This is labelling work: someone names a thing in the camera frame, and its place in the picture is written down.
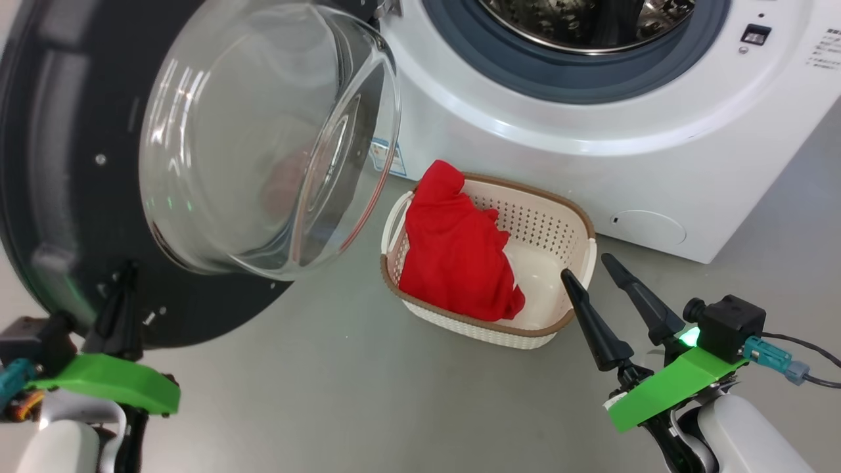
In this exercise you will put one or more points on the metal door hinge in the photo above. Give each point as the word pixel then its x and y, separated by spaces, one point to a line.
pixel 389 8

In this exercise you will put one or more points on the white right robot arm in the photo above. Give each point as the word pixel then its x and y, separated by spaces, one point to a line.
pixel 749 440

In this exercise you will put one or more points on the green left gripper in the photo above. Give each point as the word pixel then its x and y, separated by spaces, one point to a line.
pixel 112 381

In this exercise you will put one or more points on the blue energy label sticker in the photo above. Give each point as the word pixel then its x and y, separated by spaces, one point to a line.
pixel 397 161

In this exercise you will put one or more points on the black door lock slot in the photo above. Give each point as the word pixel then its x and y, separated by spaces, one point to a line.
pixel 755 34

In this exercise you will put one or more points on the plain red garment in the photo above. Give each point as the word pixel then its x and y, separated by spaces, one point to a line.
pixel 453 249

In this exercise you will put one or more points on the round washer filter cover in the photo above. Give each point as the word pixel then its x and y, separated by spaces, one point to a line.
pixel 647 228

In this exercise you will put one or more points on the white front-load washing machine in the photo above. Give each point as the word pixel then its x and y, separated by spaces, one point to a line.
pixel 591 171

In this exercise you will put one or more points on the grey rubber door gasket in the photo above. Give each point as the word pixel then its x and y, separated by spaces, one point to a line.
pixel 460 46

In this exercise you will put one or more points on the cream laundry basket brown rim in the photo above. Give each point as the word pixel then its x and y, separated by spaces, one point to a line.
pixel 552 230

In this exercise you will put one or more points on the black round glass washer door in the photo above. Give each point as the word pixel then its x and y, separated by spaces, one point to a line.
pixel 72 131

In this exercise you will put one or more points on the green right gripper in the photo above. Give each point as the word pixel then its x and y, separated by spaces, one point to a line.
pixel 670 387

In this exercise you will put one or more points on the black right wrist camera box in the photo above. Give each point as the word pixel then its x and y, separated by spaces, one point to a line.
pixel 729 325

